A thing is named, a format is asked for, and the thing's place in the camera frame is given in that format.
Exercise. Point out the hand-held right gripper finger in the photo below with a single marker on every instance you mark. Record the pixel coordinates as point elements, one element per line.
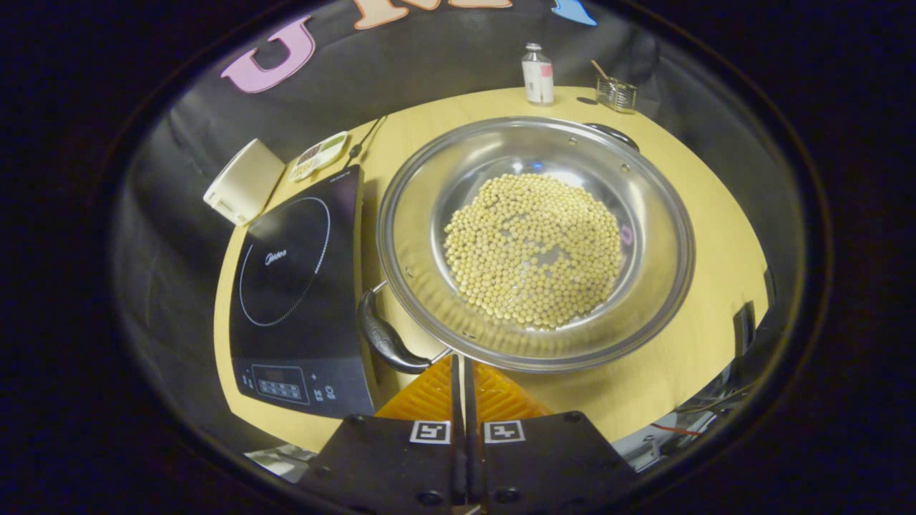
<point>471,408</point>
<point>457,408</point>

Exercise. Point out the black induction cooktop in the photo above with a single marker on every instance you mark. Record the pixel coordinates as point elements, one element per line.
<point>293,286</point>

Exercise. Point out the pile of soybeans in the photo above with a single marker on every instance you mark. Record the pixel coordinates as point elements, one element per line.
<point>533,250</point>

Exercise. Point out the divided dish of beans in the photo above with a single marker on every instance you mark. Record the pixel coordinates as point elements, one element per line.
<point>318,155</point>

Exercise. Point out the white box appliance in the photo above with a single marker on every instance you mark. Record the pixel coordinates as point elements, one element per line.
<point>243,182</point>

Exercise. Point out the small clear bottle pink label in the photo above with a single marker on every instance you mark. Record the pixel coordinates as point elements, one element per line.
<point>537,79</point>

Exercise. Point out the small glass jar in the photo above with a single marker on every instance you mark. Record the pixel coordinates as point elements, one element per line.
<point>617,96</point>

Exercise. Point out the black backdrop cloth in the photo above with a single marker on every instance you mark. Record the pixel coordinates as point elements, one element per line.
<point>179,179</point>

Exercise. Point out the wooden stick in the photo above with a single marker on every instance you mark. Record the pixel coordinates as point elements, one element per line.
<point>601,70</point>

